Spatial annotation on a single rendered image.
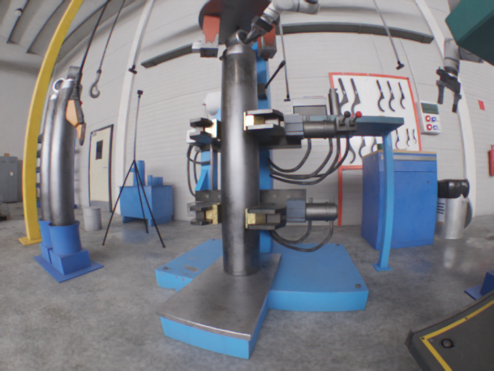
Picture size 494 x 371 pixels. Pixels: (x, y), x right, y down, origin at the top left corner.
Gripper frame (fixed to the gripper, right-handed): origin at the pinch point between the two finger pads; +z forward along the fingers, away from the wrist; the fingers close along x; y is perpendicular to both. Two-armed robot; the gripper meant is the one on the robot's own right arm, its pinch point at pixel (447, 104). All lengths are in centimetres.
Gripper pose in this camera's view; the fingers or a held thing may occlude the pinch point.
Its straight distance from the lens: 112.9
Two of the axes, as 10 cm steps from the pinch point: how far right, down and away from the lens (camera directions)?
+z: -1.0, 9.0, 4.1
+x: 9.9, 1.0, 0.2
